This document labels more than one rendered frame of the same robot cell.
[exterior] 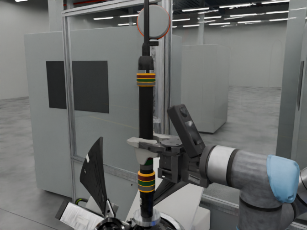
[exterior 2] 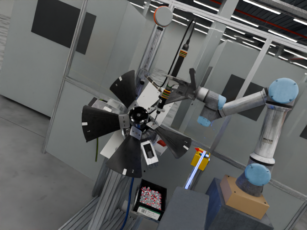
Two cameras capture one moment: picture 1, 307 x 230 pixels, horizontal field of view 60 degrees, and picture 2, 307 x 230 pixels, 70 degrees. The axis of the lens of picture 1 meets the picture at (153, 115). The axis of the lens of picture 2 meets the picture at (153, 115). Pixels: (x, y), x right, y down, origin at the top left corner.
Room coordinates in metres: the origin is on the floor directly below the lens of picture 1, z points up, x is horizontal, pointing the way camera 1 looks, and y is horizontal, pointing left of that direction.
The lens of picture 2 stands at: (-0.56, 0.53, 1.61)
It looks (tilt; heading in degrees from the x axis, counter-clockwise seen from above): 16 degrees down; 337
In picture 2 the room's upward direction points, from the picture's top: 23 degrees clockwise
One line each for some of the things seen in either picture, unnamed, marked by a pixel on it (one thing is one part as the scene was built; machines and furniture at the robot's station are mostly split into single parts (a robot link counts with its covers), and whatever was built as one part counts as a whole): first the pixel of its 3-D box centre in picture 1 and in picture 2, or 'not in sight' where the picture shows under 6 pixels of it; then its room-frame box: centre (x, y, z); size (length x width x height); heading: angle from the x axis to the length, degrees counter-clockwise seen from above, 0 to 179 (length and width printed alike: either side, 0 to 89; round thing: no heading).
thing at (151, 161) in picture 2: not in sight; (149, 154); (0.61, -0.04, 0.98); 0.20 x 0.16 x 0.20; 144
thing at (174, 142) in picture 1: (186, 159); (188, 89); (0.55, -0.07, 1.48); 0.12 x 0.08 x 0.09; 54
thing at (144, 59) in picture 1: (146, 141); (172, 78); (0.62, 0.02, 1.50); 0.04 x 0.04 x 0.46
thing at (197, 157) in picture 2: not in sight; (200, 159); (0.64, -0.45, 1.02); 0.16 x 0.10 x 0.11; 144
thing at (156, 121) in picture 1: (153, 127); (144, 74); (1.24, 0.00, 1.39); 0.10 x 0.07 x 0.08; 179
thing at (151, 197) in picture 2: not in sight; (150, 201); (0.36, -0.04, 0.84); 0.19 x 0.14 x 0.04; 159
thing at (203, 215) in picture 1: (188, 222); not in sight; (1.20, -0.17, 0.92); 0.17 x 0.16 x 0.11; 144
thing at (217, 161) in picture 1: (222, 164); (201, 94); (0.51, -0.14, 1.48); 0.08 x 0.05 x 0.08; 144
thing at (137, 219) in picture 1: (146, 199); (161, 101); (0.63, 0.02, 1.34); 0.09 x 0.07 x 0.10; 179
